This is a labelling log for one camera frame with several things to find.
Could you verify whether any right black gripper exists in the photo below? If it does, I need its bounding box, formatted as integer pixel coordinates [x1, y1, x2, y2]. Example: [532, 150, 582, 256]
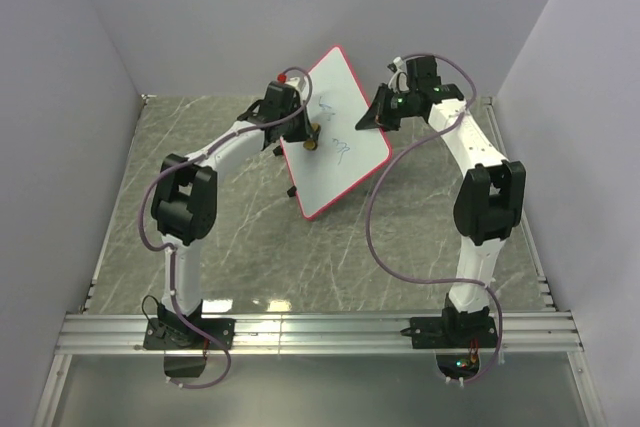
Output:
[355, 85, 414, 134]

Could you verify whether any white board with pink frame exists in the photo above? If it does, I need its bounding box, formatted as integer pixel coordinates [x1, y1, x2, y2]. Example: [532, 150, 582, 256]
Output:
[281, 45, 392, 220]

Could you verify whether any yellow whiteboard eraser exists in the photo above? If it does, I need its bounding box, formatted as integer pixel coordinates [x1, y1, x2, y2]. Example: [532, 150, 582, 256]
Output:
[303, 123, 321, 151]

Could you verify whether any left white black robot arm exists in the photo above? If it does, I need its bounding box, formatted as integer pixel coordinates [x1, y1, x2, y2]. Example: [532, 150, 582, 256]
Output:
[148, 74, 319, 349]

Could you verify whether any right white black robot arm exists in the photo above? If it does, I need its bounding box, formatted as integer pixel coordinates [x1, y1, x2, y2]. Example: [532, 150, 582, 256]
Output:
[355, 54, 526, 347]

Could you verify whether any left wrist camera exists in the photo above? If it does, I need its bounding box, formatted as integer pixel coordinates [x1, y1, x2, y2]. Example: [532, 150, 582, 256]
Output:
[277, 73, 307, 96]

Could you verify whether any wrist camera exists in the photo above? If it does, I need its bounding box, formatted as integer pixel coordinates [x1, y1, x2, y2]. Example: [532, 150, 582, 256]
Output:
[387, 56, 408, 93]
[277, 73, 307, 96]

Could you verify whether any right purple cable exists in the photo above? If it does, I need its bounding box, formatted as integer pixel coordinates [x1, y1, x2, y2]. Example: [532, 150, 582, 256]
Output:
[364, 51, 504, 384]

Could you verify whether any purple cable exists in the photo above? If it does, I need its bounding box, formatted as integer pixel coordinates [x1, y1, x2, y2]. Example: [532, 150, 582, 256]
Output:
[364, 51, 504, 384]
[137, 65, 316, 391]

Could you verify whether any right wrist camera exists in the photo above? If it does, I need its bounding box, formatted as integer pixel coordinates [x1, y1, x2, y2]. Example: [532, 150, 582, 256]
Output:
[387, 56, 408, 93]

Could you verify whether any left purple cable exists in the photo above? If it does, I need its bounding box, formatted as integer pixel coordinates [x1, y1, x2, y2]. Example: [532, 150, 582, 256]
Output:
[137, 65, 316, 391]

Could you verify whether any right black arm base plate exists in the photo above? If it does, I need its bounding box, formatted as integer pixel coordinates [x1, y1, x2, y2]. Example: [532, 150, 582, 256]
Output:
[400, 317, 498, 349]

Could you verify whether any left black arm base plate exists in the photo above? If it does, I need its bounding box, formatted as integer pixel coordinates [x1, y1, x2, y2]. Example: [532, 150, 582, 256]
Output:
[143, 318, 236, 350]

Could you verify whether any aluminium mounting rail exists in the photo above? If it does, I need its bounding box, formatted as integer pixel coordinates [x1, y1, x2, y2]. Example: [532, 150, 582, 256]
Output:
[33, 311, 606, 426]

